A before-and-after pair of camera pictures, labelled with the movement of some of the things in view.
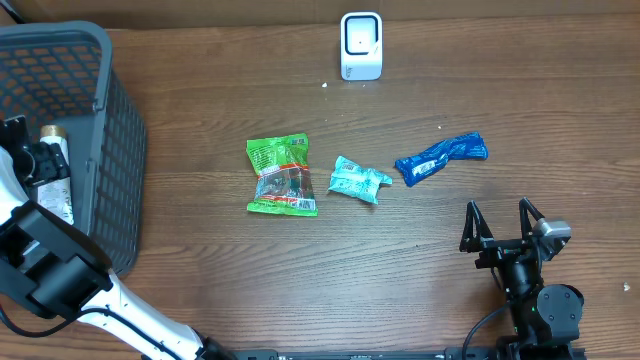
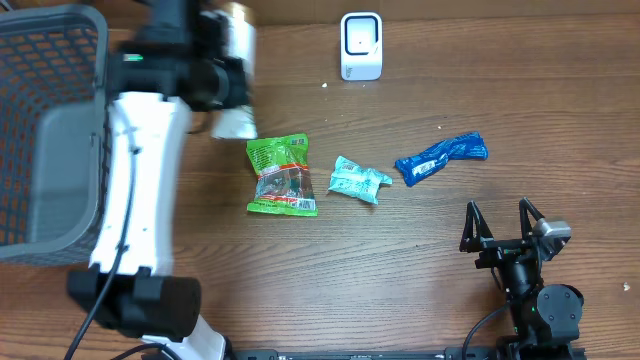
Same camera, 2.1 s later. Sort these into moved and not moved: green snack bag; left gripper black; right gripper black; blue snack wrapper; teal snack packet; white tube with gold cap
Moved: white tube with gold cap; left gripper black
Not moved: teal snack packet; right gripper black; green snack bag; blue snack wrapper
